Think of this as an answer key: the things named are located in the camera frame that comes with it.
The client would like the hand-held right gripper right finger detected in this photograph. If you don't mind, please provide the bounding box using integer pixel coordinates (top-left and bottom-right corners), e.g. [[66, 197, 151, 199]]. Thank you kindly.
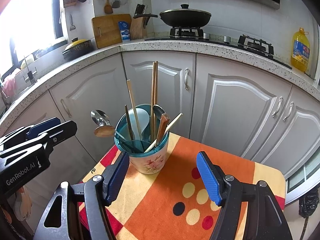
[[196, 151, 293, 240]]

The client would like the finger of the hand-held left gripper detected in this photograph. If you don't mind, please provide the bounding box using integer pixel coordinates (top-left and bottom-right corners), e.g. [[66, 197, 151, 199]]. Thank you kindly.
[[0, 120, 78, 158], [0, 117, 62, 145]]

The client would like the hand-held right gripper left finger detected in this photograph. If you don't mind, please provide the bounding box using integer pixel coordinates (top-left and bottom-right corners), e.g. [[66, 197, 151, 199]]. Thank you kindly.
[[32, 151, 130, 240]]

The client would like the white floral utensil holder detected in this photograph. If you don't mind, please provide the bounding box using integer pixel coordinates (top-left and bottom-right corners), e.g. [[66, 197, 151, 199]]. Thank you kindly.
[[114, 104, 170, 175]]

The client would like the metal spoon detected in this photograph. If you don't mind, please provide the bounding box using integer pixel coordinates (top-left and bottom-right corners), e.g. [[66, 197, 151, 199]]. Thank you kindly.
[[90, 109, 127, 142], [152, 104, 166, 140], [93, 126, 128, 142]]

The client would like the dark wooden chopstick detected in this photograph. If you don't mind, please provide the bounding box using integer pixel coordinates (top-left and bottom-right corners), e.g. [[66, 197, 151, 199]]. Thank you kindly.
[[124, 104, 135, 140]]

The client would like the white rice paddle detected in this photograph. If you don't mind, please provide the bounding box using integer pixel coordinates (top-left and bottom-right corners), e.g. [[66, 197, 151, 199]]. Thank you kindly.
[[135, 108, 151, 140]]

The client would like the person's left hand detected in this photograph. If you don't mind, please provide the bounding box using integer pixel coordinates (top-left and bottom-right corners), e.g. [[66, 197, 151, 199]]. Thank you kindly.
[[12, 185, 32, 222]]

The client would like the printed orange blanket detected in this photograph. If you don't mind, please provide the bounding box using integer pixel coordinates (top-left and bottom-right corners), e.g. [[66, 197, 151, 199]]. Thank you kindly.
[[79, 132, 287, 240]]

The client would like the pink cloth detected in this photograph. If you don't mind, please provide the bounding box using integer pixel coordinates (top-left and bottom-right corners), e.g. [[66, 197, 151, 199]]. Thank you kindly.
[[2, 74, 16, 98]]

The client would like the sink faucet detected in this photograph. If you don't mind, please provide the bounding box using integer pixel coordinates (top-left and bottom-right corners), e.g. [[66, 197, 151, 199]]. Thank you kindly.
[[24, 55, 38, 83]]

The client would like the black clay pot yellow lid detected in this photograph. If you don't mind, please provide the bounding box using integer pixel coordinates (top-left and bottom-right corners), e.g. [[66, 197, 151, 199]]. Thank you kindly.
[[62, 38, 93, 61]]

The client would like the white-framed glass door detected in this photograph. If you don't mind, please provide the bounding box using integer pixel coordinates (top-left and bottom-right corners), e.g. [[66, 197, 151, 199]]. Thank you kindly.
[[285, 147, 320, 205]]

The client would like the black trash bag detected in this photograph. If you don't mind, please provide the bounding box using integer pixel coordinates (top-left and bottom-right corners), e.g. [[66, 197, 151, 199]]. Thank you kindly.
[[299, 192, 320, 219]]

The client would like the wooden cutting board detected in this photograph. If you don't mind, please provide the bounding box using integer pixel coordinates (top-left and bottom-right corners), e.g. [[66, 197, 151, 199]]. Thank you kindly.
[[91, 14, 132, 49]]

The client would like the bright window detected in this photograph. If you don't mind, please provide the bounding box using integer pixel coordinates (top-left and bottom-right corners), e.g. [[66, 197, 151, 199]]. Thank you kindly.
[[0, 0, 68, 80]]

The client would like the blue carton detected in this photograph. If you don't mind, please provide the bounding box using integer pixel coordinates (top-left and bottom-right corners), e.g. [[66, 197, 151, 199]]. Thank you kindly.
[[118, 21, 131, 42]]

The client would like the wooden knife block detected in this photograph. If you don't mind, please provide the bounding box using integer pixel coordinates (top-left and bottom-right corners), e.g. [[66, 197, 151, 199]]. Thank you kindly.
[[130, 4, 151, 40]]

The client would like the black gas stove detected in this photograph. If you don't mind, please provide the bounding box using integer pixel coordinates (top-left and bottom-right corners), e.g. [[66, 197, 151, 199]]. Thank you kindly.
[[144, 26, 293, 70]]

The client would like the speckled stone countertop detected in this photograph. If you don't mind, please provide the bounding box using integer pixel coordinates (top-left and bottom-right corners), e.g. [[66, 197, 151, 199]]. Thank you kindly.
[[0, 39, 320, 130]]

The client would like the yellow cooking oil bottle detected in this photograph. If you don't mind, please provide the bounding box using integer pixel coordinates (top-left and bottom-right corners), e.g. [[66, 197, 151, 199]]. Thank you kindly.
[[291, 27, 311, 72]]

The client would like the black wok with lid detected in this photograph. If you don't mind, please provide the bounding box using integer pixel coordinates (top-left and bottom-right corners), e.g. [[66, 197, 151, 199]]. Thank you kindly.
[[133, 4, 212, 28]]

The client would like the metal cabinet handle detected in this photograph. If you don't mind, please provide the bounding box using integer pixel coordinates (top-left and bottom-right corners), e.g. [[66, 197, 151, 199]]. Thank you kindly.
[[60, 98, 72, 118], [272, 97, 283, 118], [283, 102, 294, 123], [184, 68, 191, 90]]

